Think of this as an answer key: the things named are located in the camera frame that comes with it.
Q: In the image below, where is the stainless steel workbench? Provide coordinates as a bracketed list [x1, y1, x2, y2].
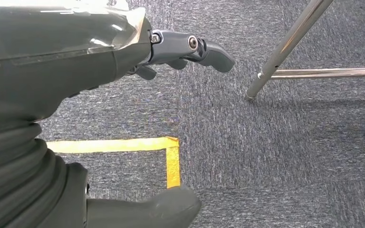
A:
[245, 0, 365, 101]

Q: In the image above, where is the yellow floor tape square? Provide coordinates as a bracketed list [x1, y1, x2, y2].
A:
[46, 136, 181, 189]

